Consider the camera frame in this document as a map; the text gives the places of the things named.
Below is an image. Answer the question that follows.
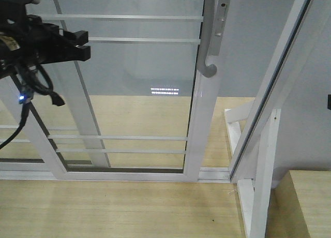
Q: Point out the wooden base platform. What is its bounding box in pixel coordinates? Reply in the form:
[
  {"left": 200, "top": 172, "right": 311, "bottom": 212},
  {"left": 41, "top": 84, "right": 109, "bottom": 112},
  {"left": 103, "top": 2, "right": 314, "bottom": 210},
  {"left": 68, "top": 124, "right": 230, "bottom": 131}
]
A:
[{"left": 0, "top": 0, "right": 298, "bottom": 238}]

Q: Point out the grey metal door handle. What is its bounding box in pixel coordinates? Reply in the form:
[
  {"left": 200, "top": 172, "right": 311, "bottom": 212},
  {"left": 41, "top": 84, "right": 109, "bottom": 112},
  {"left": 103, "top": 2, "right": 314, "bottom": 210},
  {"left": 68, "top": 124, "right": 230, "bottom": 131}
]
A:
[{"left": 196, "top": 0, "right": 217, "bottom": 78}]

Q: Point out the white support brace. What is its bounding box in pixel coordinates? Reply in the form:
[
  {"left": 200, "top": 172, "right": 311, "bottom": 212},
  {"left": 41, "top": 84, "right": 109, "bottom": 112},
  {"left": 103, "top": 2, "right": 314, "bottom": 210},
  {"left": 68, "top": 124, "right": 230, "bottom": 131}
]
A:
[{"left": 232, "top": 109, "right": 281, "bottom": 237}]

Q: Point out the white sliding glass door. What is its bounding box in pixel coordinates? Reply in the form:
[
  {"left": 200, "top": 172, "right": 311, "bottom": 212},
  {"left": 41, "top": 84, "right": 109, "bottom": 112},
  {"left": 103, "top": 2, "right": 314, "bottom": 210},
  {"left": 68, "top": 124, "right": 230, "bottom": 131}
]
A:
[{"left": 0, "top": 0, "right": 244, "bottom": 182}]

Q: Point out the left blue-lit circuit board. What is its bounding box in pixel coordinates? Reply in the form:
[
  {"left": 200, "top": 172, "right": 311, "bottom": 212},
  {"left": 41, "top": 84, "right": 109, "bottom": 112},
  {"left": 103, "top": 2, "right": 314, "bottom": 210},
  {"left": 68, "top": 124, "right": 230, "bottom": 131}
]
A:
[{"left": 18, "top": 85, "right": 34, "bottom": 105}]

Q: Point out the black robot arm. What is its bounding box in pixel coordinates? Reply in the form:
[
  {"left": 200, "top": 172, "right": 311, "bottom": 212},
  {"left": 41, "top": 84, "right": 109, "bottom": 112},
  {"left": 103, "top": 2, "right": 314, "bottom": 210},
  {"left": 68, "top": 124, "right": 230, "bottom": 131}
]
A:
[{"left": 1, "top": 0, "right": 91, "bottom": 73}]

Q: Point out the light wooden box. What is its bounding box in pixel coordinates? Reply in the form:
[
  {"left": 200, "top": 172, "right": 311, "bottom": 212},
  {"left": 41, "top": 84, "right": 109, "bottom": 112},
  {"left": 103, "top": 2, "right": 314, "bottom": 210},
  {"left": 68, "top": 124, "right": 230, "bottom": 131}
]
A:
[{"left": 275, "top": 170, "right": 330, "bottom": 237}]

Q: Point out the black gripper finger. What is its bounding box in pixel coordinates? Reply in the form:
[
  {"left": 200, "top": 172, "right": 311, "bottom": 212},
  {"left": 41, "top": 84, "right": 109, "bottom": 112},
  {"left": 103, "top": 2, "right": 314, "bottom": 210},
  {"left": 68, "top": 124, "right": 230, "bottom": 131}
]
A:
[
  {"left": 59, "top": 30, "right": 88, "bottom": 46},
  {"left": 62, "top": 44, "right": 91, "bottom": 62}
]

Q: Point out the black robot part corner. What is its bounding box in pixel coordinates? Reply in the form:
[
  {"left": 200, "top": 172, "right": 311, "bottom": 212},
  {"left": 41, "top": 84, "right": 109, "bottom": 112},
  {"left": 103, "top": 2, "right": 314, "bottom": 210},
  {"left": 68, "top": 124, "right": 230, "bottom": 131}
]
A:
[{"left": 327, "top": 94, "right": 331, "bottom": 110}]

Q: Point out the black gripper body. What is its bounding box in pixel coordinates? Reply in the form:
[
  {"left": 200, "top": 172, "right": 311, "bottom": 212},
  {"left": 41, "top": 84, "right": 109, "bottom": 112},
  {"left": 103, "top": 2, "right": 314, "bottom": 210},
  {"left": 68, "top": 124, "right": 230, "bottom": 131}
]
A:
[{"left": 1, "top": 15, "right": 64, "bottom": 72}]

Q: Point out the aluminium floor door track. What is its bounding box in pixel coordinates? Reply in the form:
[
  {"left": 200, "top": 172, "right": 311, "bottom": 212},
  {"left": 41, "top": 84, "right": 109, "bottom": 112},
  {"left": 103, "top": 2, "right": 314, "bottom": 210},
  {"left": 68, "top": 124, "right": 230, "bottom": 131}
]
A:
[{"left": 1, "top": 168, "right": 231, "bottom": 183}]

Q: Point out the grey door lock plate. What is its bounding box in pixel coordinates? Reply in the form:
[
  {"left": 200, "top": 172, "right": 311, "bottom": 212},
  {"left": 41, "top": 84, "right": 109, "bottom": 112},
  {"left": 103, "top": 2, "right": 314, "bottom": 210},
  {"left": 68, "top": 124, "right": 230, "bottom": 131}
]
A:
[{"left": 208, "top": 0, "right": 230, "bottom": 56}]

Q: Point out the fixed glass door panel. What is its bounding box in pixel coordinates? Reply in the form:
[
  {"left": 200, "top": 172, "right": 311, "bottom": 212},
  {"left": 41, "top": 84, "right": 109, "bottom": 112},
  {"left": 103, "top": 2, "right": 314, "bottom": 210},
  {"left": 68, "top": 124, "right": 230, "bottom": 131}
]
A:
[{"left": 0, "top": 0, "right": 112, "bottom": 181}]

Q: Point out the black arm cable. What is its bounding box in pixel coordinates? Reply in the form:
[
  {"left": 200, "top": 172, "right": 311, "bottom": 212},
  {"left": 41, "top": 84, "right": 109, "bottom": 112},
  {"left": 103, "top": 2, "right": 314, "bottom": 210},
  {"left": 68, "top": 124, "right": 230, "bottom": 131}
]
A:
[{"left": 0, "top": 62, "right": 66, "bottom": 150}]

